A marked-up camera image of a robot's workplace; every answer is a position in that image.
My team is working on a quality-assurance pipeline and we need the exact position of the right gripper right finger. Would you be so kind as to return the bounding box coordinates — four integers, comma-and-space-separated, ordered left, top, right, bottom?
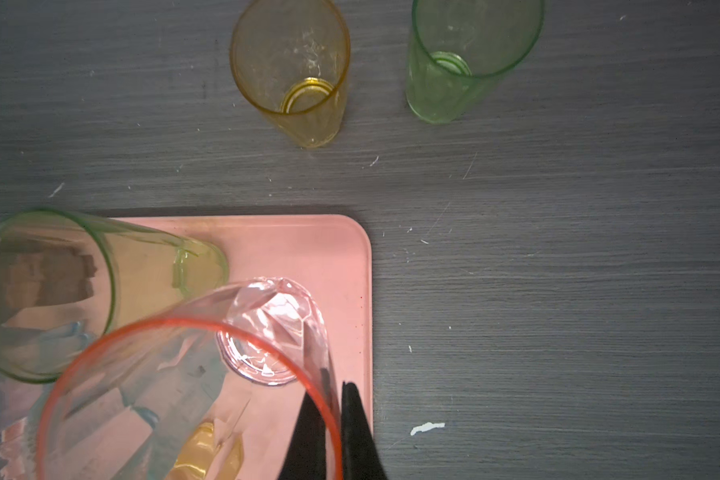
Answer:
341, 382, 388, 480

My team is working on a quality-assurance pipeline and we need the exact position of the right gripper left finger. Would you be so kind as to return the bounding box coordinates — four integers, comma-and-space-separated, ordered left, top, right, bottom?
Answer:
277, 393, 327, 480

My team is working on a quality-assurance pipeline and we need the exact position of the tall amber glass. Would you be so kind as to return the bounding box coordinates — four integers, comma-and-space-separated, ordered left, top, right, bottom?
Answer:
166, 421, 245, 479

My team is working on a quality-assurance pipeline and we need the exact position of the pink glass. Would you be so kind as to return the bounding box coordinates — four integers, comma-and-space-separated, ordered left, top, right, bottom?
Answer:
35, 278, 342, 479

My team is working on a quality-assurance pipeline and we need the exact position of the pink tray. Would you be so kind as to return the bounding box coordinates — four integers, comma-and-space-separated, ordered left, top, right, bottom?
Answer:
0, 214, 374, 480

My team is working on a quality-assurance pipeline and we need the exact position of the teal glass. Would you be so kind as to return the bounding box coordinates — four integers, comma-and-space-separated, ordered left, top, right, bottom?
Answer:
0, 323, 97, 480

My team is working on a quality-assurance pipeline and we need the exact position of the green glass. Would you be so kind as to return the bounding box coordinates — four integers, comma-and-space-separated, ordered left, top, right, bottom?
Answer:
0, 208, 229, 383
405, 0, 545, 124

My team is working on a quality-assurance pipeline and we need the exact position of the short amber glass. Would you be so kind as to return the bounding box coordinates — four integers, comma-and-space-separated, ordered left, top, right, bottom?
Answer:
229, 0, 351, 149

